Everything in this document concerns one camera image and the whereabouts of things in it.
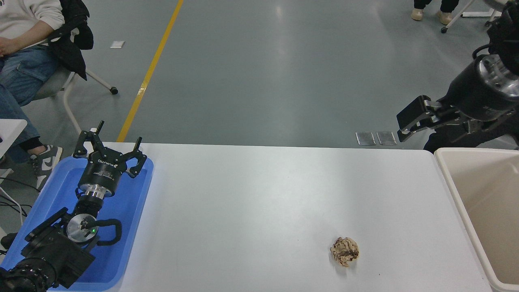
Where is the black floor object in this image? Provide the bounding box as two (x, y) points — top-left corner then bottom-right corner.
(0, 232), (19, 250)

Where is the blue plastic tray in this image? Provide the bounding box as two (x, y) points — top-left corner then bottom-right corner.
(0, 156), (154, 292)

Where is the white desk corner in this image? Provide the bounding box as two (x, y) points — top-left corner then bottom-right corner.
(0, 119), (28, 159)

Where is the standing person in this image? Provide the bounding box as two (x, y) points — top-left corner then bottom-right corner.
(411, 0), (461, 26)

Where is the person's hand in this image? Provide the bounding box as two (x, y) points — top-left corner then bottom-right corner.
(0, 37), (21, 58)

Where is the black jacket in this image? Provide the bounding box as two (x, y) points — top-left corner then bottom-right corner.
(48, 0), (94, 81)

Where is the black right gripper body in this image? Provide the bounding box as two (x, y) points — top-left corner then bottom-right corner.
(440, 60), (519, 122)

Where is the large pale bin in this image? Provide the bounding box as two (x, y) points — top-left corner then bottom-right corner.
(434, 147), (519, 292)

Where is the black floor cable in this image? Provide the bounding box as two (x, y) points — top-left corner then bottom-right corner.
(0, 177), (41, 216)

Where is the seated person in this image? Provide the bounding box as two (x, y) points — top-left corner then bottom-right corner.
(0, 0), (65, 191)

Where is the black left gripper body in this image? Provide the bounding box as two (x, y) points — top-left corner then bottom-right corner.
(78, 152), (127, 191)

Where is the white frame caster chair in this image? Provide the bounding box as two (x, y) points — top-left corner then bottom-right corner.
(441, 0), (504, 34)

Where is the tan paper ball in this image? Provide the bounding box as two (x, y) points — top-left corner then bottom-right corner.
(330, 237), (360, 267)

